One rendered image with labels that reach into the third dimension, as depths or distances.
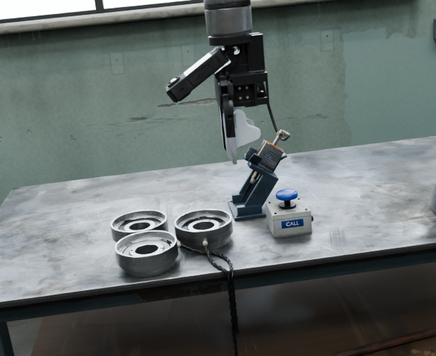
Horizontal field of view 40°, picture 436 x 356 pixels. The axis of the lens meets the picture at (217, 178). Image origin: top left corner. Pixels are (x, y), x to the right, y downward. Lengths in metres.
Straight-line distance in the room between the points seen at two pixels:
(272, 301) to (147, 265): 0.47
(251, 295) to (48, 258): 0.50
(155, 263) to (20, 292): 0.23
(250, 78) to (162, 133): 1.73
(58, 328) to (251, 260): 0.56
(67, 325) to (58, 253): 0.31
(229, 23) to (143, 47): 1.68
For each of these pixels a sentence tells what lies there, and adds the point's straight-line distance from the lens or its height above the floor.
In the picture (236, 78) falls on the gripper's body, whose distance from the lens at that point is 0.98.
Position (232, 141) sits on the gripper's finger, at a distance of 1.00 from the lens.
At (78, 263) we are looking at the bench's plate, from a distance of 1.10.
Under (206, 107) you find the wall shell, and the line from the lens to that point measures 2.68.
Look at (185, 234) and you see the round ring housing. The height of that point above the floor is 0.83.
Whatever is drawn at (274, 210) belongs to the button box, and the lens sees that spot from 1.10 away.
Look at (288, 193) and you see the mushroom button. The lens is 1.09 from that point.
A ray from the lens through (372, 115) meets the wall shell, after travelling 2.86.
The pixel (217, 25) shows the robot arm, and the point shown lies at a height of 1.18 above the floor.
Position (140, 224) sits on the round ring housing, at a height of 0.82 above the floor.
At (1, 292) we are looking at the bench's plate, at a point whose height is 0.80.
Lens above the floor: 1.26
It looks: 19 degrees down
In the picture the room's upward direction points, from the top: 6 degrees counter-clockwise
